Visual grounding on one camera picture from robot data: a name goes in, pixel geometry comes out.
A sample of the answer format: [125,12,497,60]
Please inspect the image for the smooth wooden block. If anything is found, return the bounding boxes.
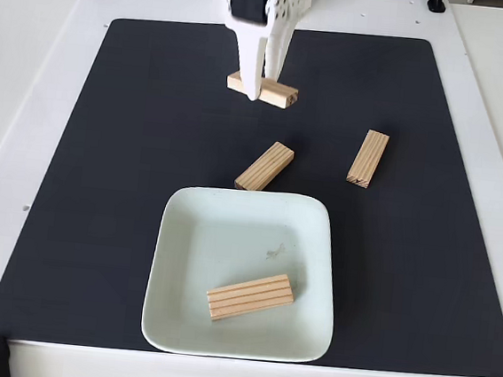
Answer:
[224,70,301,111]

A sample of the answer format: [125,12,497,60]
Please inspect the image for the striped wooden block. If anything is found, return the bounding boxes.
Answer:
[344,127,391,192]
[232,137,296,196]

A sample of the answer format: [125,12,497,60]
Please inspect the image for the grooved wooden block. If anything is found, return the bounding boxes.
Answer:
[203,266,296,329]

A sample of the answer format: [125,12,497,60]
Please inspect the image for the pale green square plate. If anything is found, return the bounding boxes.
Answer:
[137,180,348,369]

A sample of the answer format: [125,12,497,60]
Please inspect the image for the black rubber mat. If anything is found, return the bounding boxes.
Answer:
[0,0,503,377]

